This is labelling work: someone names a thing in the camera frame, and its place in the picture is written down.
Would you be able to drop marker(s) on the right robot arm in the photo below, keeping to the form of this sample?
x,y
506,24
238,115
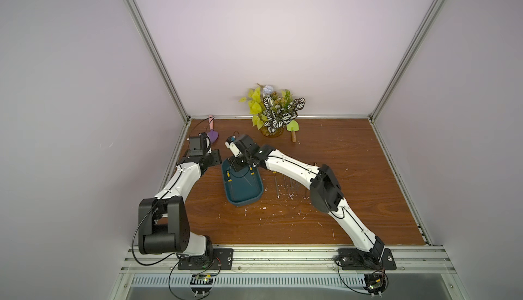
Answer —
x,y
325,193

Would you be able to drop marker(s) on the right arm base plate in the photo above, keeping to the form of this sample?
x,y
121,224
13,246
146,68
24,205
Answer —
x,y
353,259

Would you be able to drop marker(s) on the potted artificial plant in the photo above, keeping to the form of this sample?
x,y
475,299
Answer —
x,y
272,109

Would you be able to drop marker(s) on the green trowel wooden handle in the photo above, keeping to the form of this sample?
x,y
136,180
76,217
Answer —
x,y
293,127

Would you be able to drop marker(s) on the teal plastic storage box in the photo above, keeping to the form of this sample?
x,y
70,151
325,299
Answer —
x,y
247,189

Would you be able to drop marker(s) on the right controller board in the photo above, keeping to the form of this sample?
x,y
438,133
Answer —
x,y
375,284

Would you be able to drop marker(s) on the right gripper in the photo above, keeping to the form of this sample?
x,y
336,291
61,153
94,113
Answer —
x,y
242,160

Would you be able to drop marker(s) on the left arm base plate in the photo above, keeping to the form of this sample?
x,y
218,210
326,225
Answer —
x,y
217,259

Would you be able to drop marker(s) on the controller board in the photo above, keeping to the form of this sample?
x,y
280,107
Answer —
x,y
201,285
375,284

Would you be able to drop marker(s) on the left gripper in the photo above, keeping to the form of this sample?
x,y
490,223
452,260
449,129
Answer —
x,y
216,156

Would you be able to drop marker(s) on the left controller board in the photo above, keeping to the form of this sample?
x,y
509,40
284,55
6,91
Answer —
x,y
201,285

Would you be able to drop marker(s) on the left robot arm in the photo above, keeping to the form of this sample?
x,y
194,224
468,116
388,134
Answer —
x,y
163,220

